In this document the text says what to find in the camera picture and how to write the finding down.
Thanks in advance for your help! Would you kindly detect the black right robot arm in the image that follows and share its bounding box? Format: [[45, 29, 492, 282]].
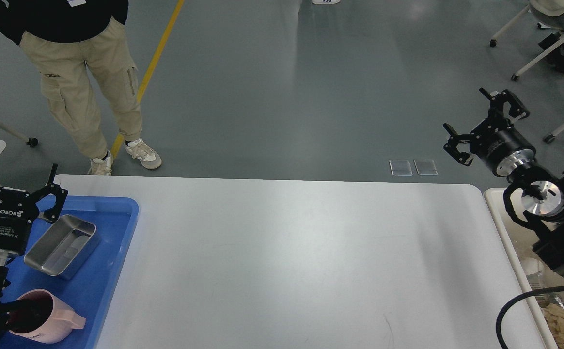
[[443, 88, 564, 349]]

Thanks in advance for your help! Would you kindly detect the cream plastic bin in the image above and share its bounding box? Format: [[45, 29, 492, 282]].
[[484, 188, 564, 349]]

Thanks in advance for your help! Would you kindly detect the clear floor plate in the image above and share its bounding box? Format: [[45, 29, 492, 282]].
[[413, 159, 439, 176], [389, 160, 413, 176]]

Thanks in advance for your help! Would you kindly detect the brown paper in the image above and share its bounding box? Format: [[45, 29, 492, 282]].
[[542, 303, 564, 349]]

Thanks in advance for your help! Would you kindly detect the clear floor plate right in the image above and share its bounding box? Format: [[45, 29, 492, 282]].
[[413, 159, 439, 176]]

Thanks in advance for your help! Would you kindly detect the white sneaker far person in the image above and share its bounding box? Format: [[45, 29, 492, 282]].
[[311, 0, 341, 6]]

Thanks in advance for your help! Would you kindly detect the person in khaki trousers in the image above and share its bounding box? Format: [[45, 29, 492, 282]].
[[0, 0, 162, 176]]

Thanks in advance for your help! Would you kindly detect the blue plastic tray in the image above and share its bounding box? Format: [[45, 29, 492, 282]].
[[0, 196, 140, 349]]

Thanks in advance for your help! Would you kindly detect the pink ceramic mug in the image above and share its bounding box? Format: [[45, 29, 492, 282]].
[[7, 289, 87, 344]]

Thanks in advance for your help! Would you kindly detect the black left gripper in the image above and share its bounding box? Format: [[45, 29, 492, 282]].
[[0, 148, 69, 257]]

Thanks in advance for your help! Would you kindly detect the clear floor plate left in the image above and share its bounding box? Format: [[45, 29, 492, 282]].
[[389, 160, 413, 176]]

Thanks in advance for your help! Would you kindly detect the stainless steel square tray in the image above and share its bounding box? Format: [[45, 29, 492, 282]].
[[24, 214, 101, 280]]

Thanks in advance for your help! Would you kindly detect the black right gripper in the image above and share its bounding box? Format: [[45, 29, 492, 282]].
[[443, 88, 536, 177]]

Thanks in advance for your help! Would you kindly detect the white office chair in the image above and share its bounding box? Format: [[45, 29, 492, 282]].
[[489, 0, 564, 81]]

